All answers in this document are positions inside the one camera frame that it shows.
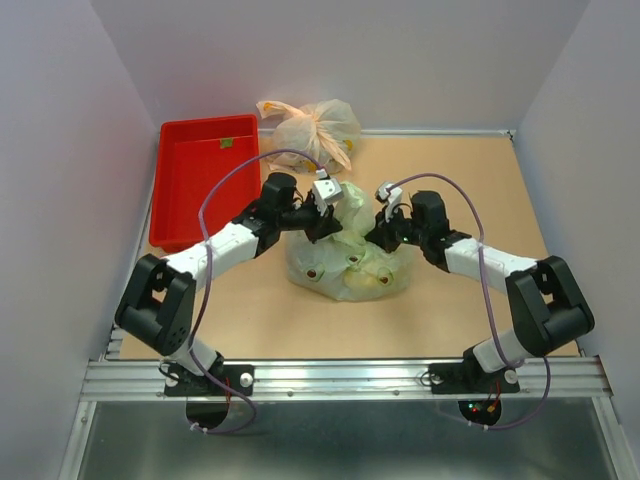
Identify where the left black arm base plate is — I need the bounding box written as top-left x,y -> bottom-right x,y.
159,362 -> 255,397

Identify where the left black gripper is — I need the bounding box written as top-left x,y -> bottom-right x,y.
277,193 -> 342,245

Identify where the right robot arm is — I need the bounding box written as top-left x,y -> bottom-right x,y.
366,184 -> 595,393

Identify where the tied orange plastic bag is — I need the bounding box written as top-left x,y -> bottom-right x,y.
256,99 -> 361,174

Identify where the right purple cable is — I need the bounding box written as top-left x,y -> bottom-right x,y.
389,172 -> 553,432

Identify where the red plastic tray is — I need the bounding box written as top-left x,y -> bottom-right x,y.
149,114 -> 259,253

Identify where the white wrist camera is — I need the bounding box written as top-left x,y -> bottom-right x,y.
375,182 -> 403,223
311,178 -> 344,215

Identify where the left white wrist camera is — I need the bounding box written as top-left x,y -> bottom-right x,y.
311,178 -> 344,215

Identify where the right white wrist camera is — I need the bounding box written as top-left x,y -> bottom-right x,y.
375,182 -> 403,223

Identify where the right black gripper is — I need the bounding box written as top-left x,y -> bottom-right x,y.
363,202 -> 427,254

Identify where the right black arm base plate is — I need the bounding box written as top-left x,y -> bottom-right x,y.
419,362 -> 520,395

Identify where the green avocado print plastic bag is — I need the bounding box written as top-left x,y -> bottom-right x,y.
284,182 -> 413,302

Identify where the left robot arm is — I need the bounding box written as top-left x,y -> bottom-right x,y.
115,170 -> 343,395

